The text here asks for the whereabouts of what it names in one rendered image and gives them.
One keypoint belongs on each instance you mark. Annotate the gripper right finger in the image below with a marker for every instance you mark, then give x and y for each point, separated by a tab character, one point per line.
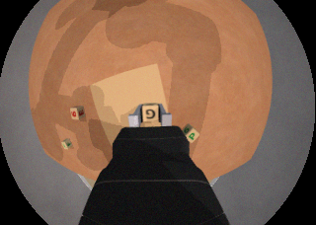
164	117

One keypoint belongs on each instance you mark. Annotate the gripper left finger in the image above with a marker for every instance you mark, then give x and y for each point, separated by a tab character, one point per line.
136	118

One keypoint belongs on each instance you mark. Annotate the tan square mat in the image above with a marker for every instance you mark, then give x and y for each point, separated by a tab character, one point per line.
118	96

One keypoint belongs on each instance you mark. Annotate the beige letter block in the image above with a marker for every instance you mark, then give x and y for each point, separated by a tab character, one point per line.
150	112
66	143
77	112
190	133

